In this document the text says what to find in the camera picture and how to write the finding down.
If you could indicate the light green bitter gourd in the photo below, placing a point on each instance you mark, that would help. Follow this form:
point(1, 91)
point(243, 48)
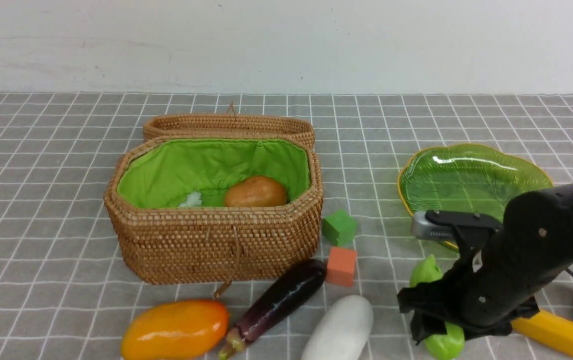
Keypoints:
point(441, 346)

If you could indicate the orange yellow mango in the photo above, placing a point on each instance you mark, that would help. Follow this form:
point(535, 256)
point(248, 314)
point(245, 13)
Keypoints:
point(177, 330)

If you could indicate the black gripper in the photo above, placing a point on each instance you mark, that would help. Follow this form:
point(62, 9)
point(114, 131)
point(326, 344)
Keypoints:
point(493, 283)

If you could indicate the white radish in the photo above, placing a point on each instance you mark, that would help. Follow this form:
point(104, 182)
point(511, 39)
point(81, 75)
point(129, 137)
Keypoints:
point(343, 332)

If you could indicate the woven rattan basket green lining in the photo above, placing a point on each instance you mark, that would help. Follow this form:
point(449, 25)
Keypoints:
point(165, 201)

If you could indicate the green foam cube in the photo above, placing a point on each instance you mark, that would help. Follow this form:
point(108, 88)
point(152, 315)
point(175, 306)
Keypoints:
point(339, 228)

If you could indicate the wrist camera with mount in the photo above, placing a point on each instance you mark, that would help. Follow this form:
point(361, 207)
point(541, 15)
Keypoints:
point(463, 231)

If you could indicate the orange foam cube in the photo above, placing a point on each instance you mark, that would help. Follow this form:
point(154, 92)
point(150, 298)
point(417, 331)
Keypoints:
point(341, 266)

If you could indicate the brown potato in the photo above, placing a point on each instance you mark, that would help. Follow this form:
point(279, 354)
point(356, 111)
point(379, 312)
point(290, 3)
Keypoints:
point(256, 191)

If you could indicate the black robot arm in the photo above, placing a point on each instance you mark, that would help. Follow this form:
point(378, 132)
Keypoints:
point(543, 212)

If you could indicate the dark purple eggplant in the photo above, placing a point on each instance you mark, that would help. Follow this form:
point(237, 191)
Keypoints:
point(289, 292)

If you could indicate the green glass leaf plate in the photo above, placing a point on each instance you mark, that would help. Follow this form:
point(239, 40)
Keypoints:
point(467, 178)

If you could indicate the yellow banana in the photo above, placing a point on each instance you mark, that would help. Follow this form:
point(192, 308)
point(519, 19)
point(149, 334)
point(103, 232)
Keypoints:
point(548, 329)

